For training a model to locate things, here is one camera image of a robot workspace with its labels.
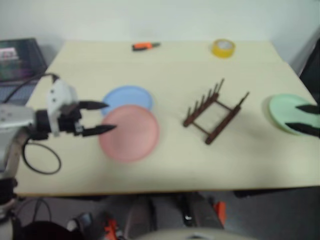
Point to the grey base under table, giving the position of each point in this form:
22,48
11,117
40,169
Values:
170,212

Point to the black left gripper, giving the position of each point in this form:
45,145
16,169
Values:
67,122

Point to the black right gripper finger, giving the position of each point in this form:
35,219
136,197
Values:
307,128
310,109

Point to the brown wooden dish rack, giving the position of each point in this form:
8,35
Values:
220,127

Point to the green plate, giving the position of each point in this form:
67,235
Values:
282,107

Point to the orange block under table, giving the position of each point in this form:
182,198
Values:
220,211

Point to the dark mesh crate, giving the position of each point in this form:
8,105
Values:
20,60

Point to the red orange tool under table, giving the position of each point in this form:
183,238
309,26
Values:
110,228

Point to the grey storage box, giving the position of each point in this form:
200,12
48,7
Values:
12,91

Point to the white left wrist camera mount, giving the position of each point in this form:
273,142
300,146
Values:
58,93

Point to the blue plate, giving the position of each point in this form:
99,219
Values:
127,97

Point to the beige robot torso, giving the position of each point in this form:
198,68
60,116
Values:
195,236

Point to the dark rounded shape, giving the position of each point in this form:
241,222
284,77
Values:
45,231

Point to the orange black utility knife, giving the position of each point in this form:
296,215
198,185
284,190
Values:
142,46

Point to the yellow tape roll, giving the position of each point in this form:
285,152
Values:
222,53

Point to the pink red plate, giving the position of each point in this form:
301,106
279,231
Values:
130,136

